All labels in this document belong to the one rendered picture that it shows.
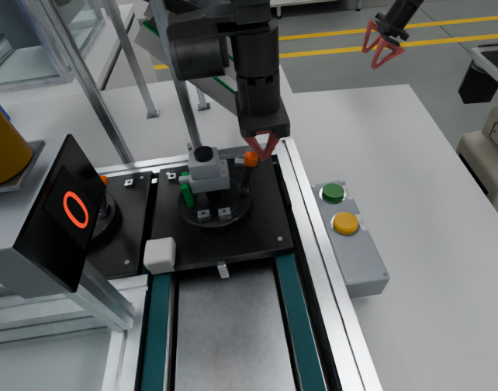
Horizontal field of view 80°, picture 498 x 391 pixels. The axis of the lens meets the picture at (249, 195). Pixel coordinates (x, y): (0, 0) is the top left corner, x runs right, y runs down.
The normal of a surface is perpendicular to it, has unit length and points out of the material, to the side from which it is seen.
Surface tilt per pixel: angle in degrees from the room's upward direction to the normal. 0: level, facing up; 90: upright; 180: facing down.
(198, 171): 90
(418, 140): 0
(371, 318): 0
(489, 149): 8
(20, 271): 90
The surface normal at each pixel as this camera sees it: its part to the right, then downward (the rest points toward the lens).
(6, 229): -0.10, -0.66
